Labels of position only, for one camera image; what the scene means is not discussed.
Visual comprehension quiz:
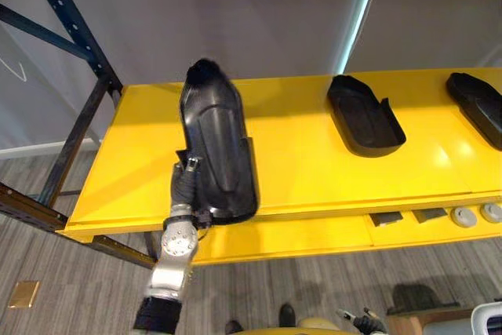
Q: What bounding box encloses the grey square part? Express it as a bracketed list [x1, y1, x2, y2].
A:
[413, 208, 449, 224]
[369, 212, 404, 228]

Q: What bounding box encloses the white plastic crate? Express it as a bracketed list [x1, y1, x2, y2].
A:
[470, 302, 502, 335]

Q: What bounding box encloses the dark metal shelf frame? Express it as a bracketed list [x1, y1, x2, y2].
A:
[0, 0, 158, 270]

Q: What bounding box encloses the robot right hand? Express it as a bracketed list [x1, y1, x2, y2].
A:
[337, 307, 388, 335]

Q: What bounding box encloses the robot dark right foot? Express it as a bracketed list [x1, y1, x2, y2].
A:
[278, 303, 297, 329]

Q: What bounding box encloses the brass floor plate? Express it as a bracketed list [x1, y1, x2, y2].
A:
[8, 280, 42, 310]

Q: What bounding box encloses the black plastic housing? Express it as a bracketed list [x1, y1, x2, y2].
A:
[175, 57, 260, 227]
[445, 71, 502, 151]
[326, 75, 407, 158]

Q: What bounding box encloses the grey round part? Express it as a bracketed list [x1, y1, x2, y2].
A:
[478, 202, 502, 224]
[449, 206, 479, 230]

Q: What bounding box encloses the brown cardboard box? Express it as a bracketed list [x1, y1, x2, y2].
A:
[385, 308, 476, 335]

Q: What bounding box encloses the robot body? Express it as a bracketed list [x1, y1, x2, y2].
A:
[270, 318, 356, 335]

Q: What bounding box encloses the yellow shelf board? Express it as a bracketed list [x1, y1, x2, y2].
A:
[64, 67, 502, 245]
[191, 192, 502, 268]

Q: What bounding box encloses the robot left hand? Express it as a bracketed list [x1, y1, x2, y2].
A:
[169, 155, 203, 209]

